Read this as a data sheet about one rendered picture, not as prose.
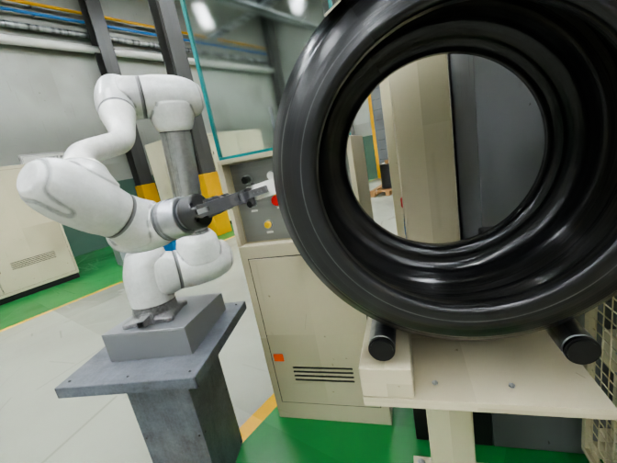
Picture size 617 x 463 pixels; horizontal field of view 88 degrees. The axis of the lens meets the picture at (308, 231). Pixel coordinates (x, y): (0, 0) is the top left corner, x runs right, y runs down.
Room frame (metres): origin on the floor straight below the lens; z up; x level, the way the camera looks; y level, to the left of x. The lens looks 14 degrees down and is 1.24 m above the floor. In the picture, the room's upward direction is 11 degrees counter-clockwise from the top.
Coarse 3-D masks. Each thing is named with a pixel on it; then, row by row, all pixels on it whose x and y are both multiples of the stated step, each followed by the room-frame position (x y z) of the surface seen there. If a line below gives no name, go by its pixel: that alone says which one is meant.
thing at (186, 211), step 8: (184, 200) 0.67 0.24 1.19; (192, 200) 0.66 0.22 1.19; (200, 200) 0.69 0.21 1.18; (184, 208) 0.65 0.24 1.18; (192, 208) 0.66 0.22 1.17; (208, 208) 0.64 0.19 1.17; (184, 216) 0.65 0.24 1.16; (192, 216) 0.65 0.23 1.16; (184, 224) 0.66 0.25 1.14; (192, 224) 0.66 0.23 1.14; (200, 224) 0.66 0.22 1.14; (208, 224) 0.68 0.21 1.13
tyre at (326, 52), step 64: (384, 0) 0.44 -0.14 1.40; (448, 0) 0.42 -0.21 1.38; (512, 0) 0.59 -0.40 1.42; (576, 0) 0.37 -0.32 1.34; (320, 64) 0.47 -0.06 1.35; (384, 64) 0.70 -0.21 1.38; (512, 64) 0.64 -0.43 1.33; (576, 64) 0.58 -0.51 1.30; (320, 128) 0.47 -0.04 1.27; (576, 128) 0.60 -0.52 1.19; (320, 192) 0.73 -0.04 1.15; (576, 192) 0.59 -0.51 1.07; (320, 256) 0.48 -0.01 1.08; (384, 256) 0.71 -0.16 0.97; (448, 256) 0.68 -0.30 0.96; (512, 256) 0.62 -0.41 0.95; (576, 256) 0.50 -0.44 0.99; (384, 320) 0.47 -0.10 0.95; (448, 320) 0.43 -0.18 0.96; (512, 320) 0.40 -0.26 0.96
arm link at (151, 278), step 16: (128, 256) 1.10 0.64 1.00; (144, 256) 1.10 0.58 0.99; (160, 256) 1.13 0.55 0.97; (128, 272) 1.08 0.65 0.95; (144, 272) 1.08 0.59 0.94; (160, 272) 1.10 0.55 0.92; (176, 272) 1.13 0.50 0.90; (128, 288) 1.08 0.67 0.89; (144, 288) 1.07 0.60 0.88; (160, 288) 1.09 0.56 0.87; (176, 288) 1.13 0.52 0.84; (144, 304) 1.07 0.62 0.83; (160, 304) 1.09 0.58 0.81
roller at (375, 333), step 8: (376, 328) 0.50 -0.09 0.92; (384, 328) 0.50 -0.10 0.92; (392, 328) 0.51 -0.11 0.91; (376, 336) 0.48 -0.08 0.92; (384, 336) 0.47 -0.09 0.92; (392, 336) 0.48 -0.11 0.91; (368, 344) 0.48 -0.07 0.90; (376, 344) 0.47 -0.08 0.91; (384, 344) 0.47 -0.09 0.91; (392, 344) 0.46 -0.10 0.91; (376, 352) 0.47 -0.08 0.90; (384, 352) 0.47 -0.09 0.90; (392, 352) 0.46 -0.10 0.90; (384, 360) 0.47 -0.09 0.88
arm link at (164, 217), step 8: (168, 200) 0.68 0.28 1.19; (176, 200) 0.68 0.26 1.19; (160, 208) 0.68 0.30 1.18; (168, 208) 0.66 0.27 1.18; (176, 208) 0.67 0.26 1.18; (152, 216) 0.67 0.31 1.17; (160, 216) 0.66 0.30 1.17; (168, 216) 0.66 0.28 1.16; (176, 216) 0.67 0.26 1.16; (160, 224) 0.66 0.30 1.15; (168, 224) 0.66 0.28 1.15; (176, 224) 0.66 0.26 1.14; (160, 232) 0.67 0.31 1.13; (168, 232) 0.67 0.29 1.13; (176, 232) 0.66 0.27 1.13; (184, 232) 0.67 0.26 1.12; (192, 232) 0.69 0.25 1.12
